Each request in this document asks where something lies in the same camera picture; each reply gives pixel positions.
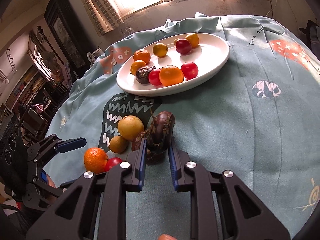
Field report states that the small yellow round fruit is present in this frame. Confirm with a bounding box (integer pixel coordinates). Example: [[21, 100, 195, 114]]
[[109, 135, 129, 154]]

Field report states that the large yellow spotted fruit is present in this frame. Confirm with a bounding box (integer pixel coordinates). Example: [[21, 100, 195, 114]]
[[118, 115, 144, 141]]

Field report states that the wrinkled dark passion fruit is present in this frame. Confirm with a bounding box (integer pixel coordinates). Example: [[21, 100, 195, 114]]
[[145, 111, 175, 165]]

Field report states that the dark red plum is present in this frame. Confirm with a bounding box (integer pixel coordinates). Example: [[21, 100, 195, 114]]
[[175, 38, 192, 55]]

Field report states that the left hand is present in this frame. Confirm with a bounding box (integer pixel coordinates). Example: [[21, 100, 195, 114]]
[[46, 174, 57, 204]]

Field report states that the right hand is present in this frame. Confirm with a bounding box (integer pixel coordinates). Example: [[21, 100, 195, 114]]
[[158, 234, 177, 240]]

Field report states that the teal printed tablecloth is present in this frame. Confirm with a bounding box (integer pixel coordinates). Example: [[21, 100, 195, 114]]
[[48, 13, 319, 236]]

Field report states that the white kettle jug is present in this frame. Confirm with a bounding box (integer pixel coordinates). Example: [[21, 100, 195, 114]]
[[87, 48, 104, 64]]

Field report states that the dark purple passion fruit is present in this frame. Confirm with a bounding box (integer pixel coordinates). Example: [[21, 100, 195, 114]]
[[136, 66, 156, 85]]

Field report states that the red cherry tomato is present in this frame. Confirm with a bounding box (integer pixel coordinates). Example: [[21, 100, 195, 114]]
[[149, 69, 162, 86]]

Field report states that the red tomato behind orange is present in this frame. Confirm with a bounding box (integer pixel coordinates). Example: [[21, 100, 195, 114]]
[[181, 62, 199, 80]]

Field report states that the mandarin orange rough skin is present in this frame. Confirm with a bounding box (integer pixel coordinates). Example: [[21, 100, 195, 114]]
[[133, 49, 151, 64]]

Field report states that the smooth orange fruit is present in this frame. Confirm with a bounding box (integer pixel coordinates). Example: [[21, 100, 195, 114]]
[[159, 65, 184, 87]]

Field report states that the left patterned curtain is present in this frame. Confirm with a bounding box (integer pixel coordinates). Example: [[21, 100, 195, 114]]
[[81, 0, 124, 36]]

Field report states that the white oval plate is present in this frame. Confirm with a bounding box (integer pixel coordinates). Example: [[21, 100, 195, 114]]
[[116, 33, 230, 96]]

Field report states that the yellow-green small citrus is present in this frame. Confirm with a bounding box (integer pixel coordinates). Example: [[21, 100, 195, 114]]
[[152, 43, 168, 57]]

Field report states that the small orange kumquat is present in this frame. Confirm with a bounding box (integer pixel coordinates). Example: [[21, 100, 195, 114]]
[[185, 33, 200, 48]]

